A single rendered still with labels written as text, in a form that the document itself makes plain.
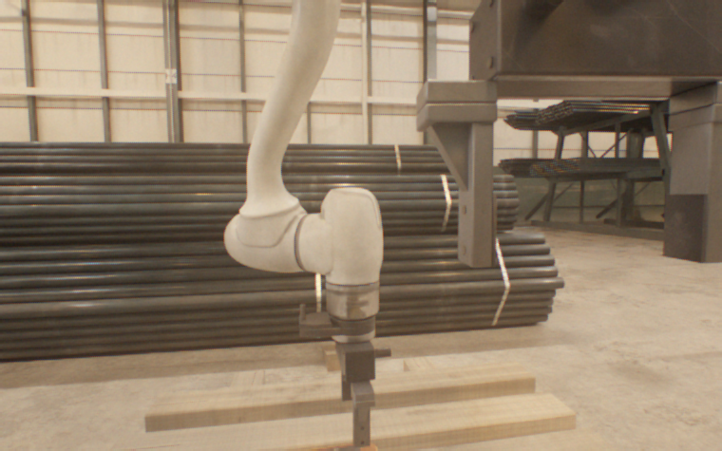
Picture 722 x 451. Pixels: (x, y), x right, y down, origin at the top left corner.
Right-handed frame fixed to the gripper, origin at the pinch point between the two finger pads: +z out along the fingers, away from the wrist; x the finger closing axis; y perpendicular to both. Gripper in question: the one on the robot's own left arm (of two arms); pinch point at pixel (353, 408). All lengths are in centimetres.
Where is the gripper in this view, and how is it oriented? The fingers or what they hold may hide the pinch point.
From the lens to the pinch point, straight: 70.4
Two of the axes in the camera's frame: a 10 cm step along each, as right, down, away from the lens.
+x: -1.9, -0.7, 9.8
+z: 0.1, 10.0, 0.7
